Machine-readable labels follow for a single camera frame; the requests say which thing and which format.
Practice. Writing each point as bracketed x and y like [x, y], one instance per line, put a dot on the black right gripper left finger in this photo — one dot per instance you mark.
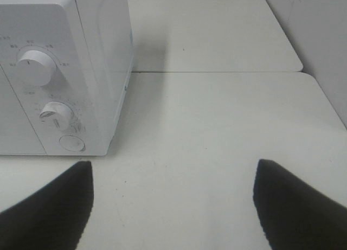
[53, 217]

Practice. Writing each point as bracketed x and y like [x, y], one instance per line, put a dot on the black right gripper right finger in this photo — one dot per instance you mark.
[294, 215]

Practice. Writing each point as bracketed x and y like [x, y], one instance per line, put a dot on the round white door-release button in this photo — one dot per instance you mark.
[72, 143]

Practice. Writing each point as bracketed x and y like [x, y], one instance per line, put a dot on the white timer knob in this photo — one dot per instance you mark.
[60, 114]

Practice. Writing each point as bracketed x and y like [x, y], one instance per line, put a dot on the white microwave door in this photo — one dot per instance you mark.
[17, 134]

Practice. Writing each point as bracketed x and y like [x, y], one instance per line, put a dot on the upper white power knob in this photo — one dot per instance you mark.
[35, 68]

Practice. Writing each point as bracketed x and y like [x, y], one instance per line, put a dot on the white microwave oven body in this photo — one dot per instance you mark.
[91, 44]

